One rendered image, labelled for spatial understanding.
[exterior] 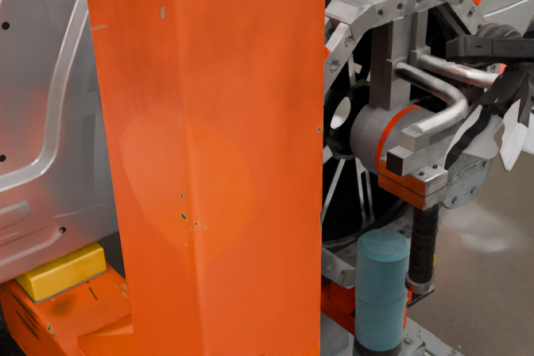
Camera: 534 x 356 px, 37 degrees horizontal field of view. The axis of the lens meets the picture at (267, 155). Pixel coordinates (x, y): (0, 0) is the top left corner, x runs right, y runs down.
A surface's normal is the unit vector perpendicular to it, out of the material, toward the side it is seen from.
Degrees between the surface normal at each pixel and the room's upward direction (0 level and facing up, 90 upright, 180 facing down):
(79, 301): 0
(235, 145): 90
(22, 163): 90
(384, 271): 87
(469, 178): 90
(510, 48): 59
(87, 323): 0
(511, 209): 0
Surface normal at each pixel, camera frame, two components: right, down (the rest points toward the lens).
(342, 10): -0.56, -0.38
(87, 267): 0.63, 0.37
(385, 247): -0.02, -0.87
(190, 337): -0.77, 0.33
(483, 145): 0.00, 0.49
